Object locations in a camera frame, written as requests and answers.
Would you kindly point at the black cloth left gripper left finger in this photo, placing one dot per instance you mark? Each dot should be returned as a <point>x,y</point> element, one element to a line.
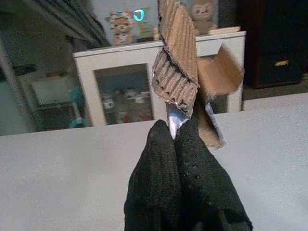
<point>154,183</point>

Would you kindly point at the black cloth left gripper right finger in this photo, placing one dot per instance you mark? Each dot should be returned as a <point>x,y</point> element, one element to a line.
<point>204,187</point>

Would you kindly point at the brown corrugated cardboard piece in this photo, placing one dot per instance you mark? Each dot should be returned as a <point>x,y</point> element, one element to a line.
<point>178,60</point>

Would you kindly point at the teal plastic object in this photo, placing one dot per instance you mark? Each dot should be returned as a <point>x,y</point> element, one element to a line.
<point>77,103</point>

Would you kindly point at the white glass door cabinet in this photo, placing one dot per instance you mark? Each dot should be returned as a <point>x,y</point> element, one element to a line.
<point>84,72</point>

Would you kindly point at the white box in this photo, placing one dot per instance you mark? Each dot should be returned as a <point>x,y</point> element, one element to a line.
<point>50,91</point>

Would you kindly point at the card with blue logo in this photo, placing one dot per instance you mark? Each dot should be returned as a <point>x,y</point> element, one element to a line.
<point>144,26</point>

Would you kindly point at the brown teddy bear with hat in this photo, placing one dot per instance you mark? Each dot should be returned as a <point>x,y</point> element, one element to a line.
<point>122,29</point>

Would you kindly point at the light wooden board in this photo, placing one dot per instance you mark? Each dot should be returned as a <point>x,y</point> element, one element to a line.
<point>226,30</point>

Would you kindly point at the dark wooden cabinet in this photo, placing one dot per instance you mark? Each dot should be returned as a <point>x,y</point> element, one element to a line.
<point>276,36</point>

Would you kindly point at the beige plush toy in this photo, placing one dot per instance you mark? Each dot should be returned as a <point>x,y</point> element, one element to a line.
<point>203,14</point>

